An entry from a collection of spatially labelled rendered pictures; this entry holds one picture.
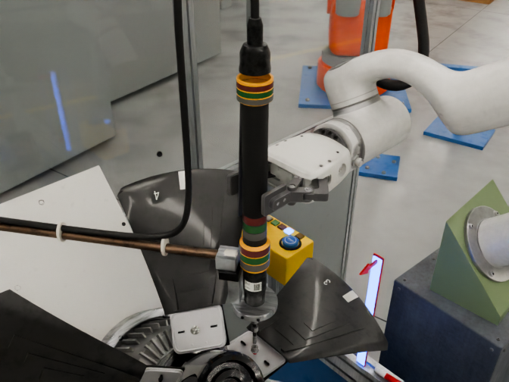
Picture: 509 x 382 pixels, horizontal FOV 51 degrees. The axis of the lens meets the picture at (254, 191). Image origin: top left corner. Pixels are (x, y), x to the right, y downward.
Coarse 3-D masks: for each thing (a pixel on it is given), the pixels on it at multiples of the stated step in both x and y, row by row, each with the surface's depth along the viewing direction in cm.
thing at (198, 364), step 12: (216, 348) 88; (168, 360) 84; (180, 360) 85; (192, 360) 80; (204, 360) 77; (216, 360) 76; (228, 360) 77; (240, 360) 78; (252, 360) 79; (192, 372) 77; (204, 372) 75; (216, 372) 77; (228, 372) 77; (240, 372) 78; (252, 372) 79
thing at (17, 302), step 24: (0, 312) 64; (24, 312) 65; (48, 312) 66; (0, 336) 65; (24, 336) 66; (48, 336) 67; (72, 336) 68; (0, 360) 65; (24, 360) 66; (48, 360) 67; (72, 360) 69; (96, 360) 70; (120, 360) 71
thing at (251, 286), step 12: (252, 24) 57; (252, 36) 58; (252, 48) 58; (264, 48) 58; (240, 60) 59; (252, 60) 58; (264, 60) 58; (240, 72) 60; (252, 72) 59; (264, 72) 59; (252, 276) 76; (264, 276) 76; (252, 288) 77; (264, 288) 78; (252, 300) 78; (264, 300) 80
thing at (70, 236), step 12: (0, 228) 82; (12, 228) 82; (24, 228) 81; (36, 228) 81; (84, 240) 80; (96, 240) 79; (108, 240) 79; (120, 240) 79; (132, 240) 79; (144, 240) 79; (168, 252) 78; (180, 252) 77; (192, 252) 77; (204, 252) 77; (216, 252) 76
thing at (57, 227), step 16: (176, 0) 58; (256, 0) 56; (176, 16) 58; (256, 16) 57; (176, 32) 59; (176, 48) 61; (16, 224) 81; (32, 224) 81; (48, 224) 80; (64, 224) 81; (64, 240) 81
